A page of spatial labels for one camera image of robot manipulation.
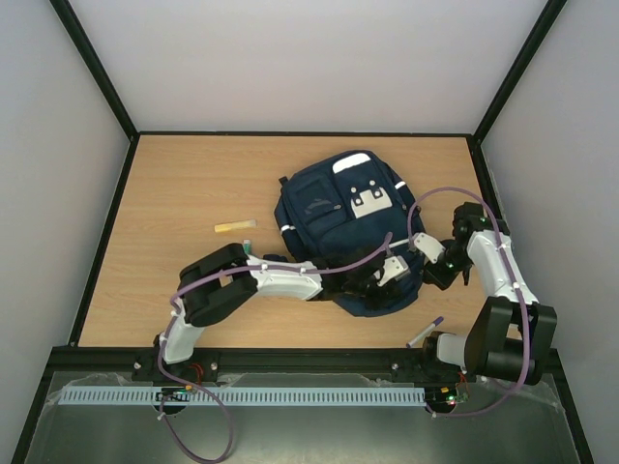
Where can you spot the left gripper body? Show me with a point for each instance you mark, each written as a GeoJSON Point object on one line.
{"type": "Point", "coordinates": [356, 287]}

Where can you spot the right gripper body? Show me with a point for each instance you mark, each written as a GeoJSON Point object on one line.
{"type": "Point", "coordinates": [403, 256]}

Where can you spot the navy blue backpack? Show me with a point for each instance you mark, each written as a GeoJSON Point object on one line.
{"type": "Point", "coordinates": [348, 202]}

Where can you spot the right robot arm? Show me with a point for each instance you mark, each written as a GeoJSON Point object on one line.
{"type": "Point", "coordinates": [513, 330]}

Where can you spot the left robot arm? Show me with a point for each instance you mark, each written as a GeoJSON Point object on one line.
{"type": "Point", "coordinates": [212, 288]}

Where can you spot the purple capped white pen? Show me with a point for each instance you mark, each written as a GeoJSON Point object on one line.
{"type": "Point", "coordinates": [419, 337]}

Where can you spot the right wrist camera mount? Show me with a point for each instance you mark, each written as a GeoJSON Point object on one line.
{"type": "Point", "coordinates": [430, 247]}

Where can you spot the grey slotted cable duct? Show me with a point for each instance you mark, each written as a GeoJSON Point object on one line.
{"type": "Point", "coordinates": [242, 396]}

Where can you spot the black aluminium frame rail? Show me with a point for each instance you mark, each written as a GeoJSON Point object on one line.
{"type": "Point", "coordinates": [210, 364]}

